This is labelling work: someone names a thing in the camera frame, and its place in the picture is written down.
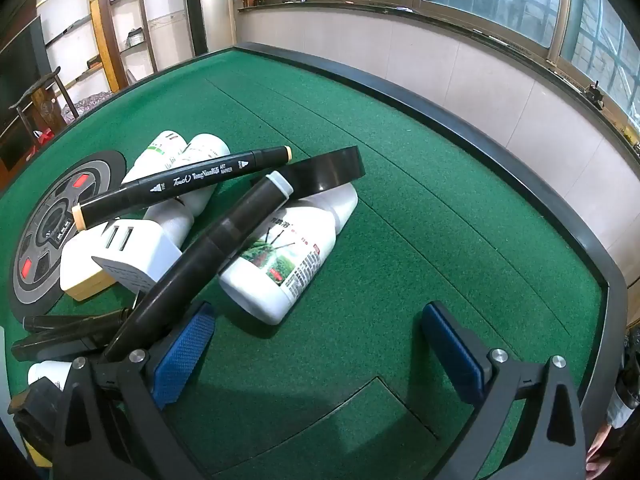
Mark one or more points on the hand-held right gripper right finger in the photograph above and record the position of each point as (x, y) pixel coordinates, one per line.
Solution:
(450, 355)

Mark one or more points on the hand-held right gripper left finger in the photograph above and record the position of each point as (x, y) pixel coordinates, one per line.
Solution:
(182, 355)

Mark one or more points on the white charger plug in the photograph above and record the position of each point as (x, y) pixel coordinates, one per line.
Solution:
(150, 255)

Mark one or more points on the white bottle green label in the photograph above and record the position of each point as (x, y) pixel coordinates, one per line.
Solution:
(270, 285)

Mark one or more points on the black marker pale cap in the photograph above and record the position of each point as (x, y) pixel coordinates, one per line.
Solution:
(210, 245)

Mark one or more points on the black marker beige caps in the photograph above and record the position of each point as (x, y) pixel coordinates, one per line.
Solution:
(175, 182)

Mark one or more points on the black tape roll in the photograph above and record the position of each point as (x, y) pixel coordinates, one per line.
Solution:
(330, 167)

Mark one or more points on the white beige eraser block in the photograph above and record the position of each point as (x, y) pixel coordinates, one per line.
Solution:
(80, 270)

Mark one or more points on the small white bottle red mark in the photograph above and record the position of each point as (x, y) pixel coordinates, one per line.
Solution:
(47, 372)

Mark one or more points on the person's body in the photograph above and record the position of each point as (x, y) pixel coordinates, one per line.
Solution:
(625, 395)

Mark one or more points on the round grey table control panel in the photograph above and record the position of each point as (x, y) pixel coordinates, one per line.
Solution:
(40, 240)

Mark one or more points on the white bottle striped label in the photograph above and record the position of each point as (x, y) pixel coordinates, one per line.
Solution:
(155, 155)

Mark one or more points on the plain white bottle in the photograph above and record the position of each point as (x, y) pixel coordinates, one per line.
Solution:
(207, 152)

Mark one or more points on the red bag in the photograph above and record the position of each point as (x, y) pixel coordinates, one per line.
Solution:
(42, 137)

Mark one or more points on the patterned purple cloth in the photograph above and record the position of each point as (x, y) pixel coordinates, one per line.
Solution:
(92, 105)

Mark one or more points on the window latch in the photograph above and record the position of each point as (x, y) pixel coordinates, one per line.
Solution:
(595, 95)

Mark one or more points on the dark wooden chair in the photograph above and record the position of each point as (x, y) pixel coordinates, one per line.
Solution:
(30, 94)

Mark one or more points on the black television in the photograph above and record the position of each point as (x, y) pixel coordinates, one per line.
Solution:
(15, 75)

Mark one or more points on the wooden wall shelf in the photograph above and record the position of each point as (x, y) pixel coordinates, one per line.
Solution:
(102, 25)

